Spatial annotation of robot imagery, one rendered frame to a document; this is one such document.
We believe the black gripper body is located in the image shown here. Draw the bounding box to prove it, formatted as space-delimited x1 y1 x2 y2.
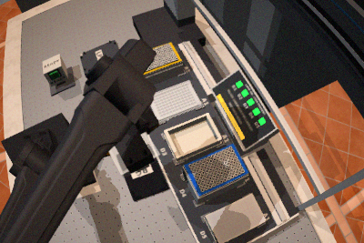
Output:
138 108 159 135

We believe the black rectangular pad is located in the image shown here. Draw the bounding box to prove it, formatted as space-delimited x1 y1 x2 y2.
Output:
125 162 169 201

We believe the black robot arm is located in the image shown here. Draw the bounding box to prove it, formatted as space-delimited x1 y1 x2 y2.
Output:
0 38 157 243

